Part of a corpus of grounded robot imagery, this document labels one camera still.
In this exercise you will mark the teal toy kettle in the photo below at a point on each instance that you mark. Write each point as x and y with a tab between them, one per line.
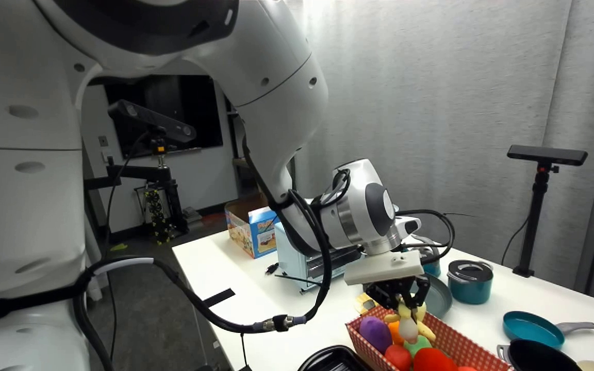
431	268

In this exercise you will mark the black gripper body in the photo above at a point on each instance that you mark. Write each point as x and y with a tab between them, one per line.
397	284

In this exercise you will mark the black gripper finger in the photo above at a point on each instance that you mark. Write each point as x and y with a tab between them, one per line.
420	293
386	299

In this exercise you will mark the blue orange toy package box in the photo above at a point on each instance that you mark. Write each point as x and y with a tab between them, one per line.
259	233

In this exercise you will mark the black camera bar on pole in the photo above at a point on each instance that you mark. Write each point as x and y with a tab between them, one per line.
548	156

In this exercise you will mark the red round plush toy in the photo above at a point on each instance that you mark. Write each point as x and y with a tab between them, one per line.
397	356

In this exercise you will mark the green pear plush toy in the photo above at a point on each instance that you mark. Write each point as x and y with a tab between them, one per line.
420	344

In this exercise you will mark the black tape strip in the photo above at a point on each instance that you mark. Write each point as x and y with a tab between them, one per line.
215	297

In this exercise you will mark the light blue toy toaster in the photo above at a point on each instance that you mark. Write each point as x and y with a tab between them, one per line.
297	265

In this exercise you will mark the black wall monitor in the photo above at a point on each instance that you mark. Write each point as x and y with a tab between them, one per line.
187	109

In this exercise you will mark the yellow banana plush toy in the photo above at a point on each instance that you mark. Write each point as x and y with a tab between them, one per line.
406	328

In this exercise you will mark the small red plush toy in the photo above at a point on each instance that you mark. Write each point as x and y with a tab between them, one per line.
465	368

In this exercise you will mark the red apple plush toy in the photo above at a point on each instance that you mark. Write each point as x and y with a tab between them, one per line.
434	362

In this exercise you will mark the orange round plush toy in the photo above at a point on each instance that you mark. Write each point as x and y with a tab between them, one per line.
395	330

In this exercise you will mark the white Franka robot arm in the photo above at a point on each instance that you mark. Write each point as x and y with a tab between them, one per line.
262	83

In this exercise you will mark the black toy pot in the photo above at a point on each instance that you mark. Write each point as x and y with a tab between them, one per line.
545	356

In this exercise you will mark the black camera pole stand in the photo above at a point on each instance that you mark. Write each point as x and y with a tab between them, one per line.
536	213

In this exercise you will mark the purple round plush toy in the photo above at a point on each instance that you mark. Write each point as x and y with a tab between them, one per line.
373	332

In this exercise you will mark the grey blue plate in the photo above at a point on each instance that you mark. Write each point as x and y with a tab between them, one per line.
439	299

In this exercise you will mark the grey fabric curtain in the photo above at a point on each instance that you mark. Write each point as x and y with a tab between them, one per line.
449	104

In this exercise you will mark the black oval plastic tray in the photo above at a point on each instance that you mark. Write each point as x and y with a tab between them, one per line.
334	359

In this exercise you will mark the red checkered carton box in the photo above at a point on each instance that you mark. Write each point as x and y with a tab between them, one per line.
468	342

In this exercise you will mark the teal toy frying pan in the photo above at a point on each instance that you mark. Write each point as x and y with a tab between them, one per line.
530	328

